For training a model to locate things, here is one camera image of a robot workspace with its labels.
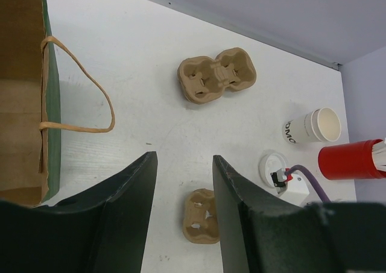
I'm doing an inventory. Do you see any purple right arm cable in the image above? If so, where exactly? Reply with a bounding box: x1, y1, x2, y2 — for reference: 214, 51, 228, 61
286, 164, 332, 204

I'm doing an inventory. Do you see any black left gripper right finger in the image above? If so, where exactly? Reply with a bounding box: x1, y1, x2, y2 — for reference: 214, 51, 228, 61
212, 155, 385, 272

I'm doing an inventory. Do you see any brown cardboard cup carrier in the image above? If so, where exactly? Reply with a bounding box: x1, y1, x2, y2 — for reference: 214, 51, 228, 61
177, 48, 257, 104
182, 189, 220, 245

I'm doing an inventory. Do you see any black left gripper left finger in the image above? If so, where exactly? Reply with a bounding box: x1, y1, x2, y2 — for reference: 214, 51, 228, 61
1, 152, 157, 272

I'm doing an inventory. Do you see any green paper bag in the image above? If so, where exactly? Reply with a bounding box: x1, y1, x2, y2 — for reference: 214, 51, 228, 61
1, 0, 97, 207

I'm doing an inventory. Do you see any translucent plastic lid on table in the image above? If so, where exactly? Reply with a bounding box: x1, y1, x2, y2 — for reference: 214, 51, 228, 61
259, 150, 288, 188

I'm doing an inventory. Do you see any red cup with straws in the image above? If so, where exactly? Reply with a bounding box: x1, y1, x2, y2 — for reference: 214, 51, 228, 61
318, 139, 385, 180

